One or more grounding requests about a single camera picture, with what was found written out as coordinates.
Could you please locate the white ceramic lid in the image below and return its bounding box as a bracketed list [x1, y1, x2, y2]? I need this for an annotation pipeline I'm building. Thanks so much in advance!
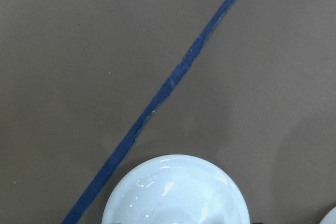
[101, 154, 250, 223]

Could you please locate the white enamel mug blue rim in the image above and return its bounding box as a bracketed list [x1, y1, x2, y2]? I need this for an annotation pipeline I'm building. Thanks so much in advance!
[320, 207, 336, 224]

